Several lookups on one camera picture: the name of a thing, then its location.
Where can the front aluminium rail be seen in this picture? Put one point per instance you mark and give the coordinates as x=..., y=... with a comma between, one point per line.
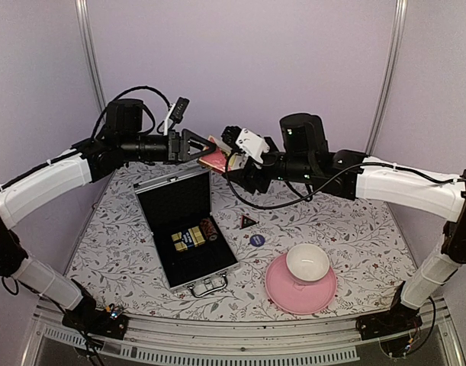
x=322, y=341

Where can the white bowl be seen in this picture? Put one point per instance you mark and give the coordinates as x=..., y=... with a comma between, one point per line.
x=307, y=263

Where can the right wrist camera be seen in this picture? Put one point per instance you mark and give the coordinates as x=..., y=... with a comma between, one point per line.
x=245, y=141

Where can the pink plate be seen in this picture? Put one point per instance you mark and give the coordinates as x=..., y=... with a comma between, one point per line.
x=288, y=294

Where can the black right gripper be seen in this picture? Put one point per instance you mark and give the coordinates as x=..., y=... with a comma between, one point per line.
x=249, y=178

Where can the aluminium frame post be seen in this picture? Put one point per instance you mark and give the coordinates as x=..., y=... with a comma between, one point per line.
x=396, y=39
x=89, y=52

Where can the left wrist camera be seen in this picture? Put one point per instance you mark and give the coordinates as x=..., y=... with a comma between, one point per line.
x=175, y=114

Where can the left aluminium frame post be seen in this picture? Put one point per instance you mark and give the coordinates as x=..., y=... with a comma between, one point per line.
x=89, y=52

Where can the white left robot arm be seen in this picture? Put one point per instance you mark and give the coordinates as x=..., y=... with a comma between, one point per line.
x=121, y=140

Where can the blue dealer button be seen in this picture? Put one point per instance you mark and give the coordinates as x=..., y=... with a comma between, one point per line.
x=257, y=240

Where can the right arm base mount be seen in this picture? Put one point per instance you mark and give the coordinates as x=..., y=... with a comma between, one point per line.
x=385, y=323

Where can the aluminium poker case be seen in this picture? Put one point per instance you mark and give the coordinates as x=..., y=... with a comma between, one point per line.
x=193, y=252

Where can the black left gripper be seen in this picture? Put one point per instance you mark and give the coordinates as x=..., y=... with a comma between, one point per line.
x=179, y=148

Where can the pink card deck box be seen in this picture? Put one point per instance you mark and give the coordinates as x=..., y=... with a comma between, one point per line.
x=217, y=160

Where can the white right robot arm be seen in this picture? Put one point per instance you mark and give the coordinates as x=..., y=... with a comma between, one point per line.
x=349, y=174

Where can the right aluminium frame post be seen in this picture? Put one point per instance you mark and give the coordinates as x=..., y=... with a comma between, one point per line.
x=396, y=39

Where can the black triangular card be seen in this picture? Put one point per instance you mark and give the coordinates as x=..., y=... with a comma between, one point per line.
x=247, y=222

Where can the blue gold card deck box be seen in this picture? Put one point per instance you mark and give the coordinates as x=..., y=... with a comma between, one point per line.
x=188, y=239

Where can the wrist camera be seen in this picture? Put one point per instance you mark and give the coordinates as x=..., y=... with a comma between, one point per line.
x=245, y=141
x=175, y=114

